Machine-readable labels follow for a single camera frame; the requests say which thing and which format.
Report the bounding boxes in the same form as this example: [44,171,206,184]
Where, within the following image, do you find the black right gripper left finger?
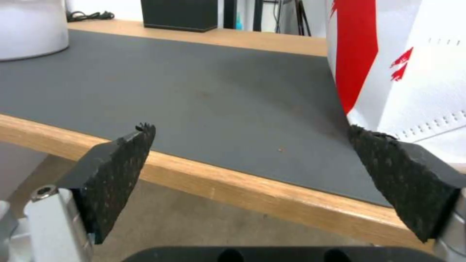
[0,122,157,262]

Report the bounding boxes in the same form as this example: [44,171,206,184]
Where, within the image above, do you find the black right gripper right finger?
[348,124,466,262]

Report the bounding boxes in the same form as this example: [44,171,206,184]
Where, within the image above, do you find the white red takeout paper bag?
[325,0,466,164]

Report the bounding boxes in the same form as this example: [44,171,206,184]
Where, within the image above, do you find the dark grey desk mat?
[0,29,396,207]

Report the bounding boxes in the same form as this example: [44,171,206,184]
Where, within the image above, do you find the white round container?
[0,0,70,61]

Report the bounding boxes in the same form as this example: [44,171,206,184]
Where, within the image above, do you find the black rectangular box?
[141,0,218,33]

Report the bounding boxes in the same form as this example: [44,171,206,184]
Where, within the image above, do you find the black cable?
[66,10,116,22]

